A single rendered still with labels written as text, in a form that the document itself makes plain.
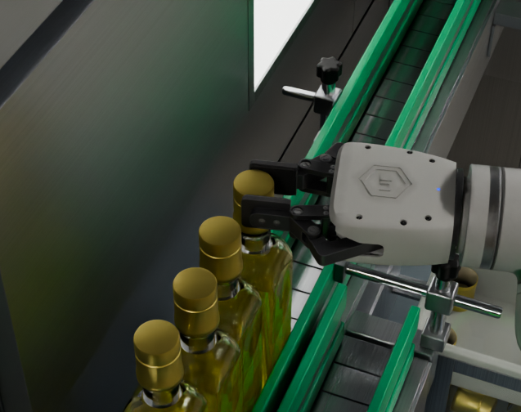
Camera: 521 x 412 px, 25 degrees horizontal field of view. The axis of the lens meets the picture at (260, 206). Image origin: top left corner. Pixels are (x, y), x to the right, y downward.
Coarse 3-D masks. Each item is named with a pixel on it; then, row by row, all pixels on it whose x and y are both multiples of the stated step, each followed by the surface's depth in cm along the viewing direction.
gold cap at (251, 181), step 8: (240, 176) 98; (248, 176) 98; (256, 176) 98; (264, 176) 98; (240, 184) 98; (248, 184) 98; (256, 184) 98; (264, 184) 98; (272, 184) 98; (240, 192) 97; (248, 192) 97; (256, 192) 97; (264, 192) 97; (272, 192) 98; (240, 200) 97; (240, 208) 98; (240, 216) 99; (240, 224) 99; (248, 232) 99; (256, 232) 99
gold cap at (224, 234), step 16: (208, 224) 95; (224, 224) 95; (208, 240) 93; (224, 240) 93; (240, 240) 94; (208, 256) 94; (224, 256) 94; (240, 256) 96; (224, 272) 95; (240, 272) 97
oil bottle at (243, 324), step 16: (240, 288) 99; (256, 288) 101; (224, 304) 98; (240, 304) 98; (256, 304) 100; (224, 320) 98; (240, 320) 98; (256, 320) 101; (240, 336) 99; (256, 336) 103; (256, 352) 104; (256, 368) 106; (256, 384) 108; (256, 400) 109
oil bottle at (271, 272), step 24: (264, 264) 102; (288, 264) 104; (264, 288) 102; (288, 288) 107; (264, 312) 104; (288, 312) 109; (264, 336) 106; (288, 336) 112; (264, 360) 109; (264, 384) 111
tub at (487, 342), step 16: (432, 272) 134; (480, 272) 139; (496, 272) 138; (480, 288) 141; (496, 288) 140; (512, 288) 139; (496, 304) 140; (512, 304) 140; (448, 320) 138; (464, 320) 138; (480, 320) 138; (496, 320) 138; (512, 320) 138; (464, 336) 137; (480, 336) 137; (496, 336) 137; (512, 336) 137; (448, 352) 126; (464, 352) 126; (480, 352) 135; (496, 352) 135; (512, 352) 135; (496, 368) 125; (512, 368) 125
